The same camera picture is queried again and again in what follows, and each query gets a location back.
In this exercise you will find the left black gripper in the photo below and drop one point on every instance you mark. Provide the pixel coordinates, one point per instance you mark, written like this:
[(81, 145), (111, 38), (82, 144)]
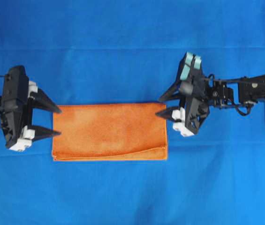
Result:
[(17, 90)]

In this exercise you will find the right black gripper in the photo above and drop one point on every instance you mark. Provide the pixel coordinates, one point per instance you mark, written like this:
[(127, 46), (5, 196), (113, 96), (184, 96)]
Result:
[(192, 110)]

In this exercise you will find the orange towel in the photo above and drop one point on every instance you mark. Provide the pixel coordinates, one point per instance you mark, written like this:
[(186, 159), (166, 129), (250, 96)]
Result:
[(110, 132)]

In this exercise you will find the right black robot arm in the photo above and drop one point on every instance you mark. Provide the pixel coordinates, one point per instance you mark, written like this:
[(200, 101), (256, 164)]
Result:
[(240, 94)]

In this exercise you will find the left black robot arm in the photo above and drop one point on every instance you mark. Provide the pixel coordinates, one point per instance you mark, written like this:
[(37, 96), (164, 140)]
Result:
[(20, 96)]

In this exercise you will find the blue table cloth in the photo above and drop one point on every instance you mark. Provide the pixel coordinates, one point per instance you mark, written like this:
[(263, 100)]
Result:
[(83, 52)]

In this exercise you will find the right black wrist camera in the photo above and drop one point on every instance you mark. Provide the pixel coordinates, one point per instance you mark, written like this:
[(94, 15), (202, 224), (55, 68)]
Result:
[(186, 88)]

